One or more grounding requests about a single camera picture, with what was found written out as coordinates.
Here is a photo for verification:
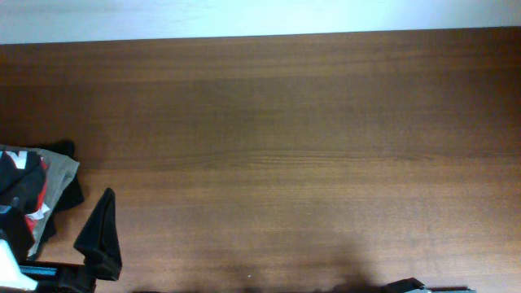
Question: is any dark green t-shirt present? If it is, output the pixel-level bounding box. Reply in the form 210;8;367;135
1;151;46;261

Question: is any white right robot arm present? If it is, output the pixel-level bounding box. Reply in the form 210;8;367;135
381;278;476;293

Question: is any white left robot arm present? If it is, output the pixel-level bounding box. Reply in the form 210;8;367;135
1;188;123;292

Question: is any black folded garment in pile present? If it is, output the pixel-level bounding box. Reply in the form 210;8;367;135
28;140;85;260

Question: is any grey folded t-shirt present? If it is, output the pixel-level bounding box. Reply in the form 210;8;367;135
1;140;84;260

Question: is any red white printed t-shirt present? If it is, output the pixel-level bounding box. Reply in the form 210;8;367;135
1;151;50;232

